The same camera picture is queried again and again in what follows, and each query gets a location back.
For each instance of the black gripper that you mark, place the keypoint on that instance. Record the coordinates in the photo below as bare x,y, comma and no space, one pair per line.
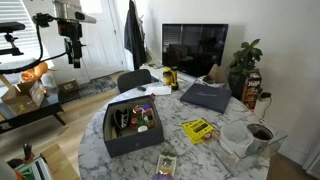
73,31

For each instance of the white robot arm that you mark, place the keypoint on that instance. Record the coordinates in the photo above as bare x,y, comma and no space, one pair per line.
70,17

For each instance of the yellow lidded jar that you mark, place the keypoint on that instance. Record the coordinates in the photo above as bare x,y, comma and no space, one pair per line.
167,74

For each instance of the clear plastic jar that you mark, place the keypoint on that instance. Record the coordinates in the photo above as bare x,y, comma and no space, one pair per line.
236,137

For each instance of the small flat cardboard box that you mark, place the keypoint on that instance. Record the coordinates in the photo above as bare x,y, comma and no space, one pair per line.
69,86

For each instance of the grey patterned rug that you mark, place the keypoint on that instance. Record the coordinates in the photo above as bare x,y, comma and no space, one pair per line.
96,86

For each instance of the orange plush toy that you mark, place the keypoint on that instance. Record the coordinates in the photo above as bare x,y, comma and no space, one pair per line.
39,72

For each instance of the black low table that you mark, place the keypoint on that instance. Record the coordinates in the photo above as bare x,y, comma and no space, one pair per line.
49,107

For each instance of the hanging dark jacket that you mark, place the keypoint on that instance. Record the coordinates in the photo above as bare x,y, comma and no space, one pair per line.
133,41

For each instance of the grey chair back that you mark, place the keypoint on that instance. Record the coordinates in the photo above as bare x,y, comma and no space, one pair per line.
133,79

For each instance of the open cardboard box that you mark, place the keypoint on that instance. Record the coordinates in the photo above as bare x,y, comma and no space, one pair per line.
24,97

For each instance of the black sunglasses in box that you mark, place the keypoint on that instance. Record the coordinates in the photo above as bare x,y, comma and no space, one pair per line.
121,118

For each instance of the dark blue open box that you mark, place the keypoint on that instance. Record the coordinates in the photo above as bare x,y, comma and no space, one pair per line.
144,126

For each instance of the white paper sheet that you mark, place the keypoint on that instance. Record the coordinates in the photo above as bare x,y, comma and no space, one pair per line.
158,90

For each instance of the black yellow bottle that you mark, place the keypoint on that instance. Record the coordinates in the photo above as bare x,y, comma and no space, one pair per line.
174,82

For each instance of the black television screen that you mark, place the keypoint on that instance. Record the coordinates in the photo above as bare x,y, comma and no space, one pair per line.
193,48

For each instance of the stack of books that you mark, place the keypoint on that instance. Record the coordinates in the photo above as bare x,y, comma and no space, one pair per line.
37,169

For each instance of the green snack packet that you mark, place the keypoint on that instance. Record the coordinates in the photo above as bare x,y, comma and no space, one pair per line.
166,163

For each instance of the brown paper bag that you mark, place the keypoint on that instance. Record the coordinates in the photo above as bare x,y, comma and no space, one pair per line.
215,75

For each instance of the yellow black packet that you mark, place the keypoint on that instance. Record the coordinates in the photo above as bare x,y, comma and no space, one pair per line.
199,130

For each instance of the purple object at edge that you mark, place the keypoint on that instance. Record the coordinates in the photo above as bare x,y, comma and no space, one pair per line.
160,176

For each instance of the dark blue box lid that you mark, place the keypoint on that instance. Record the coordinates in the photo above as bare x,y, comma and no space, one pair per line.
209,97

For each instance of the green potted plant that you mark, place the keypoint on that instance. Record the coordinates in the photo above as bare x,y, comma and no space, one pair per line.
244,61

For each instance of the brown jenga box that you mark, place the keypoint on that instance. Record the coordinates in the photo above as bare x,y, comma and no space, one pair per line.
251,89

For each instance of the clear acrylic tray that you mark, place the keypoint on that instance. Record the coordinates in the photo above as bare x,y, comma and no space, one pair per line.
237,165

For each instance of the dark grey cup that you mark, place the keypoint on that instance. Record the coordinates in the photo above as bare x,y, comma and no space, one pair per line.
262,136

